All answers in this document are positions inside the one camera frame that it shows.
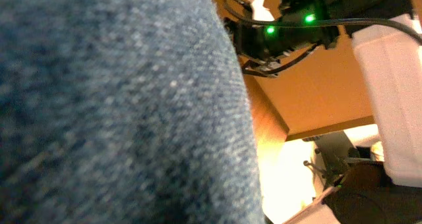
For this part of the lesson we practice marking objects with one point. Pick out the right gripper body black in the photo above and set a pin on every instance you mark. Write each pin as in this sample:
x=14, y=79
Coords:
x=262, y=44

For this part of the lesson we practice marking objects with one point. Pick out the dark blue jeans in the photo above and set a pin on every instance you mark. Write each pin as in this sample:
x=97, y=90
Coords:
x=123, y=111

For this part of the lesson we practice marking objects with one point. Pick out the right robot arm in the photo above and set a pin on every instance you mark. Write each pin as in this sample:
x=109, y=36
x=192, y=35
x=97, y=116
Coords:
x=387, y=44

